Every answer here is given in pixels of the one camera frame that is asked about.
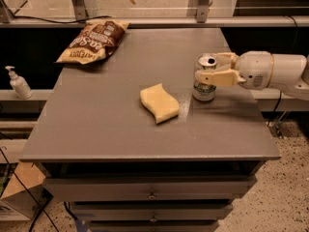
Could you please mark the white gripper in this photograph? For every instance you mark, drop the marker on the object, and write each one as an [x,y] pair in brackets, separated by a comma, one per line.
[255,69]

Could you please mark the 7up soda can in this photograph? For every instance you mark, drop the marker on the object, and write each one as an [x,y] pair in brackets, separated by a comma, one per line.
[203,92]

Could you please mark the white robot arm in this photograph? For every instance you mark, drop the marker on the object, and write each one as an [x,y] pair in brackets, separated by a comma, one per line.
[289,75]

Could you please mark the yellow wavy sponge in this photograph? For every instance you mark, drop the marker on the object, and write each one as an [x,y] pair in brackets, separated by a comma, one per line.
[160,103]

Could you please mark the brown chip bag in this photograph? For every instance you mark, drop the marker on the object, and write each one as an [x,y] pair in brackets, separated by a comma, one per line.
[96,41]

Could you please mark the top drawer knob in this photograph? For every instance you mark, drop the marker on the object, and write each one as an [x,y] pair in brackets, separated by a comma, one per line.
[152,196]

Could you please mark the drawer knob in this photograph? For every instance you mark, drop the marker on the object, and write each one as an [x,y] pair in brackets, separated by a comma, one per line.
[152,196]
[153,219]

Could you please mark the grey drawer cabinet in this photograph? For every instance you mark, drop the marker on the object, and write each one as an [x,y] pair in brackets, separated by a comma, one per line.
[101,150]

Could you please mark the white pump bottle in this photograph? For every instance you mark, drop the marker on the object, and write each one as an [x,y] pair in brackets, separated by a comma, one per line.
[19,84]

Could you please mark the cardboard box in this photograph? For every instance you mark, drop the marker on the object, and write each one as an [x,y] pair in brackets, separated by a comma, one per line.
[19,202]

